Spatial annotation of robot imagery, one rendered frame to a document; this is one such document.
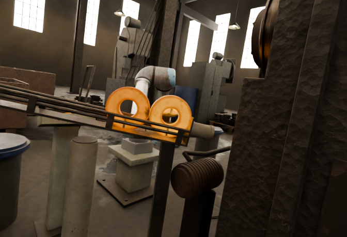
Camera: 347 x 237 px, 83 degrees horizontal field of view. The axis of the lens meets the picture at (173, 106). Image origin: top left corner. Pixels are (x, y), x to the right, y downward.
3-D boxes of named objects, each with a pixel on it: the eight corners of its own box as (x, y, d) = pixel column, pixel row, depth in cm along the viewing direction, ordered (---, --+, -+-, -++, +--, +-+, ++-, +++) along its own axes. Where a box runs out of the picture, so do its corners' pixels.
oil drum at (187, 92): (199, 125, 481) (205, 89, 472) (182, 125, 440) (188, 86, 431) (182, 120, 523) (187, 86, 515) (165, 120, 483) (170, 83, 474)
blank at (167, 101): (196, 100, 70) (194, 99, 74) (154, 91, 68) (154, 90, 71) (186, 141, 72) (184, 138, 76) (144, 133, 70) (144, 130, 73)
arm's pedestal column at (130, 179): (96, 181, 154) (99, 149, 151) (138, 171, 183) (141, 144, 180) (124, 208, 127) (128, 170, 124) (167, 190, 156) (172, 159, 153)
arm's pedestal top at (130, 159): (107, 151, 152) (108, 145, 151) (140, 145, 175) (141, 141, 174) (130, 166, 130) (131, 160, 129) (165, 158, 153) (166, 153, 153)
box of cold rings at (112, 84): (147, 114, 525) (152, 82, 516) (169, 122, 455) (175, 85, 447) (102, 113, 443) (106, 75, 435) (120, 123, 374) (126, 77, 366)
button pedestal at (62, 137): (85, 225, 107) (97, 115, 101) (32, 245, 91) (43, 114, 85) (76, 209, 119) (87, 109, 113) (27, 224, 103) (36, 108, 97)
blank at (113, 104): (155, 92, 69) (154, 92, 72) (110, 81, 67) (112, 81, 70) (144, 135, 70) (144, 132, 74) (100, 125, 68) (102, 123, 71)
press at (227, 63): (194, 108, 932) (203, 50, 906) (212, 109, 996) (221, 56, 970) (215, 113, 818) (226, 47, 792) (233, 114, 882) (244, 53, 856)
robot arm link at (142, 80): (135, 59, 119) (122, 131, 91) (154, 62, 120) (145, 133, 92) (136, 73, 128) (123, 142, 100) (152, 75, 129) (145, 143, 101)
